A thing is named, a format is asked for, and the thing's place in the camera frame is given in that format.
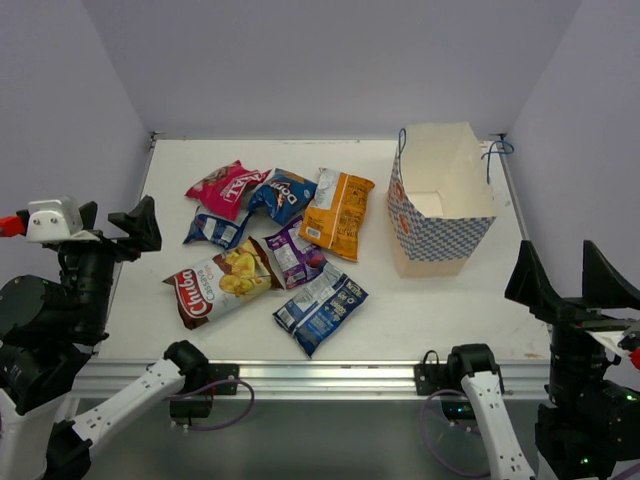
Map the black controller box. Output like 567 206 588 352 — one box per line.
169 400 213 424
441 398 476 423

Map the front blue bag handle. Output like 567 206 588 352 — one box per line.
396 128 407 162

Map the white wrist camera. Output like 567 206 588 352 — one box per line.
587 320 639 362
26 196 98 244

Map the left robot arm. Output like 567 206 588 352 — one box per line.
1 196 208 479

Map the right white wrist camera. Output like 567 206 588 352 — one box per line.
587 320 639 362

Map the dark blue snack packet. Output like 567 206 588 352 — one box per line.
272 262 368 359

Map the checkered paper bag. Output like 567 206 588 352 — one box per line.
386 122 497 278

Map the purple snack packet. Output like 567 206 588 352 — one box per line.
264 215 326 290

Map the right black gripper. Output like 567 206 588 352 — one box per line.
509 238 640 412

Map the left black controller box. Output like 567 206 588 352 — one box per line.
169 400 213 424

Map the red KitKat snack bag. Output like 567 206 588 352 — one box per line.
185 160 271 221

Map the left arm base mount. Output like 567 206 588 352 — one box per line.
172 363 240 398

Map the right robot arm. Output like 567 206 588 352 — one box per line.
445 240 639 479

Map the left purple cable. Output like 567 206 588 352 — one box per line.
0 214 255 432

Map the blue white cookie bag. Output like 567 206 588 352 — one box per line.
183 206 252 250

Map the right black controller box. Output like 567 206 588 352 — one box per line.
441 398 476 423

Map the brown Chips Ahoy bag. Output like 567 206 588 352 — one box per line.
163 237 283 330

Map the aluminium mounting rail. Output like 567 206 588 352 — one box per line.
71 359 549 401

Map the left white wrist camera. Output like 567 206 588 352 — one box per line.
26 196 98 244

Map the blue Doritos chip bag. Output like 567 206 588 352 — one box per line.
247 168 317 226

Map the blue paper bag handle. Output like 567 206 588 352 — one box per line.
481 137 515 184

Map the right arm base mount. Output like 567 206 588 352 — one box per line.
413 344 504 396

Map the orange snack bag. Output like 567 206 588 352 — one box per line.
299 168 375 262

